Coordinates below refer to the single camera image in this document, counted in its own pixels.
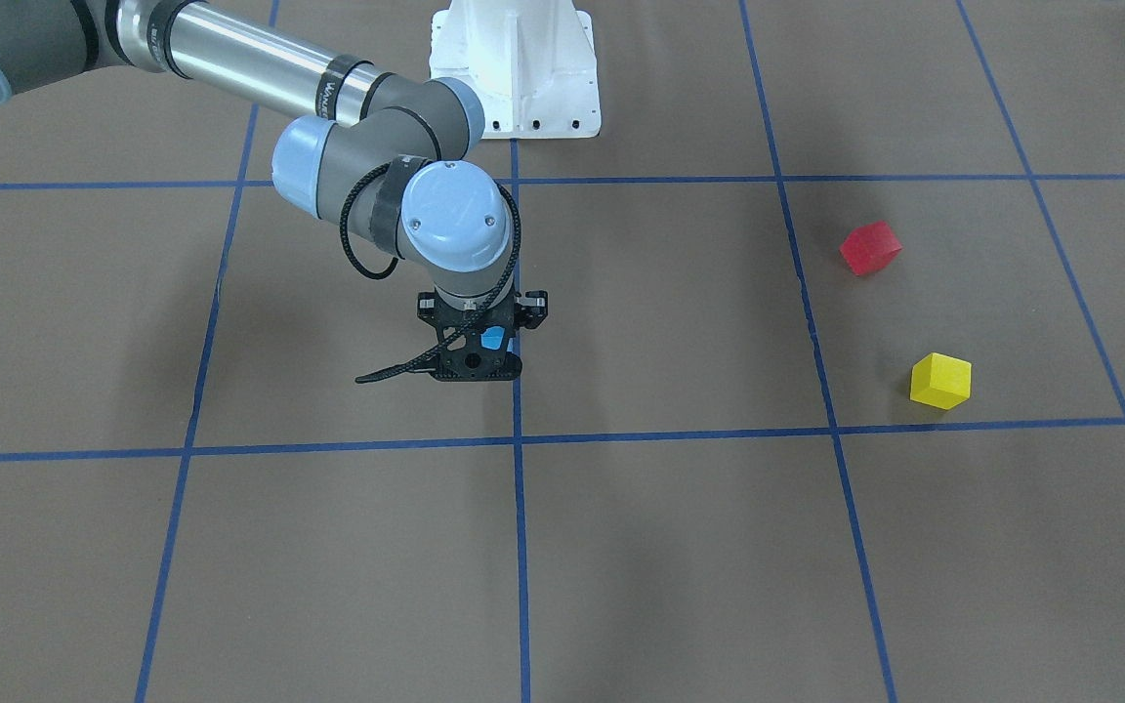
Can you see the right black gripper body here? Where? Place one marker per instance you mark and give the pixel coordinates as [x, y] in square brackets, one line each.
[428, 309]

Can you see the blue cube block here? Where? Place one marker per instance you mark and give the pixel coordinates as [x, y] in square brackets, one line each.
[493, 338]

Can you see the red cube block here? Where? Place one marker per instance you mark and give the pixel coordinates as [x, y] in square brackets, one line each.
[870, 248]

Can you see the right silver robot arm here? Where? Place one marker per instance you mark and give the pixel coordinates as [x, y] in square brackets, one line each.
[380, 156]

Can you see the brown paper table cover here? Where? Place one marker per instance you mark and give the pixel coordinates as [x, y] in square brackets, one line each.
[710, 483]

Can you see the yellow cube block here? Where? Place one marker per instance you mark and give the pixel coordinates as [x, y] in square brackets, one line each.
[941, 381]

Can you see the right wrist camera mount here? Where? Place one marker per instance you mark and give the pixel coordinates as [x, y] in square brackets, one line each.
[465, 361]

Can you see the white pedestal column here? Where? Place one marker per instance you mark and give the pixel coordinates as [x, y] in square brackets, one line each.
[532, 64]

